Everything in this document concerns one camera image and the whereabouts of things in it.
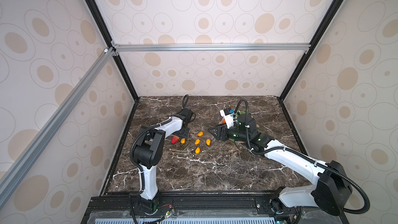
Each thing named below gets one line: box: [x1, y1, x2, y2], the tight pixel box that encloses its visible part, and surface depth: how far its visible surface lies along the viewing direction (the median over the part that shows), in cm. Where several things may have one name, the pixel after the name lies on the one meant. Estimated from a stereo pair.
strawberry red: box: [171, 135, 180, 145], surface depth 96 cm
